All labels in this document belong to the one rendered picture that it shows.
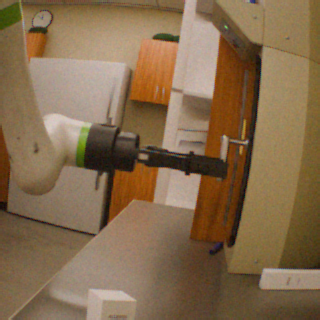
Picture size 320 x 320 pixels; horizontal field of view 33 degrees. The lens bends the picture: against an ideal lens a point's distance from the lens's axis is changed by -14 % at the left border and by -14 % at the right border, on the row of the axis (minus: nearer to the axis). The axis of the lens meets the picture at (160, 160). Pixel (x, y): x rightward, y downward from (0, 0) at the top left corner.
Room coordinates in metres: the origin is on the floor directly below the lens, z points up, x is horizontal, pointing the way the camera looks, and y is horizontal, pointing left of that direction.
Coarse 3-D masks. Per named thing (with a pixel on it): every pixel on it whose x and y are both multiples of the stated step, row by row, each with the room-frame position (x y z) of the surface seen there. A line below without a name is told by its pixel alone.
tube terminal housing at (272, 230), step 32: (256, 0) 1.41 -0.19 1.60; (288, 0) 1.13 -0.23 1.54; (288, 32) 1.13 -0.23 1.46; (288, 64) 1.13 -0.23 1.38; (288, 96) 1.13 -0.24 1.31; (256, 128) 1.14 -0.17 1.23; (288, 128) 1.13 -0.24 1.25; (256, 160) 1.14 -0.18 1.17; (288, 160) 1.13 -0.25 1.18; (256, 192) 1.14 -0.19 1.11; (288, 192) 1.13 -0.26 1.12; (256, 224) 1.14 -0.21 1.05; (288, 224) 1.13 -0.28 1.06; (256, 256) 1.13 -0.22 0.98; (288, 256) 1.15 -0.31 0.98
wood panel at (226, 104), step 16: (224, 48) 1.51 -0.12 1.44; (224, 64) 1.51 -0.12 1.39; (240, 64) 1.51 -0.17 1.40; (224, 80) 1.51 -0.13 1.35; (240, 80) 1.51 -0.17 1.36; (224, 96) 1.51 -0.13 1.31; (240, 96) 1.51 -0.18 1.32; (224, 112) 1.51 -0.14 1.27; (240, 112) 1.51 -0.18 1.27; (208, 128) 1.51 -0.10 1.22; (224, 128) 1.51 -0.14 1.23; (208, 144) 1.51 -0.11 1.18; (208, 176) 1.51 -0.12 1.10; (208, 192) 1.51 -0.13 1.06; (224, 192) 1.51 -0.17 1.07; (208, 208) 1.51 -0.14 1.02; (224, 208) 1.51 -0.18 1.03; (192, 224) 1.51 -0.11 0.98; (208, 224) 1.51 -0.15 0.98; (208, 240) 1.51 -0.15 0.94; (224, 240) 1.51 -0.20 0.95
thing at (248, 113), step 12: (252, 60) 1.25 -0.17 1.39; (252, 72) 1.23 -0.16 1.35; (252, 84) 1.19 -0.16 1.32; (252, 96) 1.16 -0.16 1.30; (252, 108) 1.15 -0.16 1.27; (252, 120) 1.15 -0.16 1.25; (252, 132) 1.15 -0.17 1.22; (240, 156) 1.30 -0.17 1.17; (240, 168) 1.24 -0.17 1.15; (240, 180) 1.18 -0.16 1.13; (240, 192) 1.15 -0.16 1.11; (240, 204) 1.15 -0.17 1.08; (228, 216) 1.35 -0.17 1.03; (228, 228) 1.25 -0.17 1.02; (228, 240) 1.16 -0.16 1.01
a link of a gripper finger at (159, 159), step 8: (144, 152) 1.13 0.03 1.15; (152, 152) 1.13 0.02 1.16; (144, 160) 1.13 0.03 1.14; (152, 160) 1.13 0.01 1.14; (160, 160) 1.12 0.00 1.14; (168, 160) 1.11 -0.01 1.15; (176, 160) 1.10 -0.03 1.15; (184, 160) 1.10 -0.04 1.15; (176, 168) 1.10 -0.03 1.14; (184, 168) 1.10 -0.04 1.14
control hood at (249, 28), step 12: (216, 0) 1.15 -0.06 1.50; (228, 0) 1.14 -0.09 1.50; (216, 12) 1.25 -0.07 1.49; (228, 12) 1.14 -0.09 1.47; (240, 12) 1.14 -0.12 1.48; (252, 12) 1.14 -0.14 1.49; (216, 24) 1.40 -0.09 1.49; (240, 24) 1.14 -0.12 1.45; (252, 24) 1.14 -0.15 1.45; (240, 36) 1.21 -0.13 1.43; (252, 36) 1.14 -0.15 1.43; (252, 48) 1.21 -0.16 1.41
